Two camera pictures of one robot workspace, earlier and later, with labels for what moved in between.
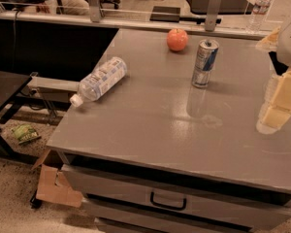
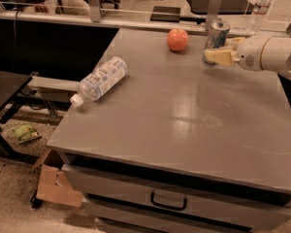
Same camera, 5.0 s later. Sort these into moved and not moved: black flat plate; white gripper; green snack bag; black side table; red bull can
Moved: red bull can; white gripper
Not moved: green snack bag; black flat plate; black side table
